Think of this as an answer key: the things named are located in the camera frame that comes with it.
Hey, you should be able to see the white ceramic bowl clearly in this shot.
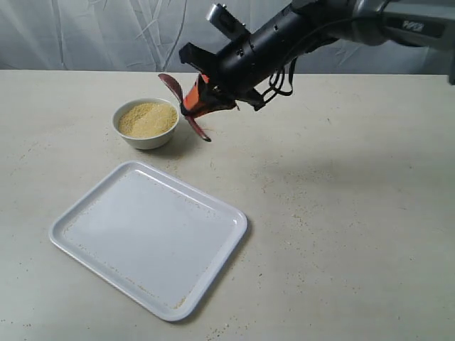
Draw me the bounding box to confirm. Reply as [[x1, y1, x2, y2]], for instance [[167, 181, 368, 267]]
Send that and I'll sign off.
[[112, 98, 180, 150]]

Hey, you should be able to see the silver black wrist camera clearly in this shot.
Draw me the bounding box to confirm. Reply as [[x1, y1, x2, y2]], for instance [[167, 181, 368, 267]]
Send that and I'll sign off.
[[206, 4, 250, 41]]

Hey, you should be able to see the white rectangular plastic tray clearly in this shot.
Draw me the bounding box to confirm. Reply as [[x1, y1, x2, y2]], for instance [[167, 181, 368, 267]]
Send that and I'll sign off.
[[49, 161, 247, 322]]

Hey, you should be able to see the white wrinkled backdrop curtain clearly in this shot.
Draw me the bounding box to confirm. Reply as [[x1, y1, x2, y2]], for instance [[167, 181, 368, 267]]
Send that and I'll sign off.
[[1, 0, 451, 75]]

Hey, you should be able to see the dark red wooden spoon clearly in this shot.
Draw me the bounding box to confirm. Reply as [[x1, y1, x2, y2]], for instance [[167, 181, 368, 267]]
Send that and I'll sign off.
[[158, 73, 211, 142]]

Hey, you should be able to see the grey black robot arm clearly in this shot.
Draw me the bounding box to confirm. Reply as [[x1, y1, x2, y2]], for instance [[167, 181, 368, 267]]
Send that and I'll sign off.
[[179, 1, 454, 117]]

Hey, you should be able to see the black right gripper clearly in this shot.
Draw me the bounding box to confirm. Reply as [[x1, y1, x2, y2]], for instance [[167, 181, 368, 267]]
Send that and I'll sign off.
[[179, 9, 333, 119]]

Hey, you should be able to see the yellowish-brown powder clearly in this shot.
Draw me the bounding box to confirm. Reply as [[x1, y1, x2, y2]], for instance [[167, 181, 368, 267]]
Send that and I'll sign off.
[[119, 102, 178, 139]]

